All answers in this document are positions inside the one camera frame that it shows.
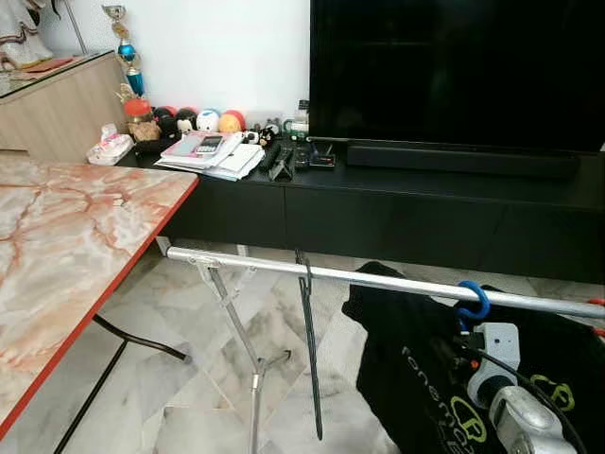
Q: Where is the small black set-top box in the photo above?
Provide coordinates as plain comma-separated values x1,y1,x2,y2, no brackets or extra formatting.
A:
293,142,337,171

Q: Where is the stack of white papers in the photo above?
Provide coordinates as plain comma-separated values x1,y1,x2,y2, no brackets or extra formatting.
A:
154,132,266,181

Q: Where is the clear plastic bottle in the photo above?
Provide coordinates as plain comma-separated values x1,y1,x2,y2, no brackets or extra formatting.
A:
291,99,311,138

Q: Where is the black remote control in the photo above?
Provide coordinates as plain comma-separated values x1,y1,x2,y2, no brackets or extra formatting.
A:
268,142,296,181

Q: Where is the white blue round toy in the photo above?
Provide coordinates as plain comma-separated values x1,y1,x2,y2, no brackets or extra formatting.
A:
196,109,221,133

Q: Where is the gold blue trophy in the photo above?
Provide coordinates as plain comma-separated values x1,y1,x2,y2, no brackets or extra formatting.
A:
102,5,147,100

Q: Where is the black clothes hanger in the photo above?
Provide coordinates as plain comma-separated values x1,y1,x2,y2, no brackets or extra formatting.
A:
295,251,324,441

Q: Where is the white robed figurine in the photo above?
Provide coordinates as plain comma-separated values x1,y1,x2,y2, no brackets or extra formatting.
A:
0,0,53,69

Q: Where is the black television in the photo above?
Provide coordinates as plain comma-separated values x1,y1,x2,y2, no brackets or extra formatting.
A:
309,0,605,154

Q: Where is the red lid snack jar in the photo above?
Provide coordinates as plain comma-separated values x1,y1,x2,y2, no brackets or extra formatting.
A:
123,97,162,143

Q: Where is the marble pattern folding table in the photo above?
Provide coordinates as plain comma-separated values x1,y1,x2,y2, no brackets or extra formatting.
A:
0,151,201,454

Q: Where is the red clothes hanger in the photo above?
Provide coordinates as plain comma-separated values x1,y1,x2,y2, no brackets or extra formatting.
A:
586,297,605,338

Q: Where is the black white round toy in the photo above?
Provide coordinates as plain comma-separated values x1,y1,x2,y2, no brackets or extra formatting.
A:
176,107,198,133

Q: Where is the pink tissue pack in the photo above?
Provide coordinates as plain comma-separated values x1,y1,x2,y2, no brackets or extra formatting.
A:
87,123,133,166

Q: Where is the silver clothes rack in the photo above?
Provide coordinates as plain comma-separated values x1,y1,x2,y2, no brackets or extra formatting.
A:
165,246,605,454

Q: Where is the grey calculator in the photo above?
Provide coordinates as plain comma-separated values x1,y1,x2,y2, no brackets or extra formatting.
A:
194,135,225,155

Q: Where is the orange round toy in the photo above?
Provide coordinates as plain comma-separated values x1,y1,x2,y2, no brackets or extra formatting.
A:
217,109,247,135

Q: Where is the black TV console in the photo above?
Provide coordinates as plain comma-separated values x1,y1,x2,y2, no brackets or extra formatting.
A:
115,137,605,285

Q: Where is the blue clothes hanger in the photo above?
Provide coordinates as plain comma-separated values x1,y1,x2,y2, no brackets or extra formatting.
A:
457,281,493,334

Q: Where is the red flat tray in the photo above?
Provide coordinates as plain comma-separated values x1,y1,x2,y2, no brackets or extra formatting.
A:
24,57,84,75

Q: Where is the wooden sideboard cabinet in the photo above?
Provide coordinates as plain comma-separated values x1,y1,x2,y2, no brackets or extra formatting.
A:
0,52,129,162

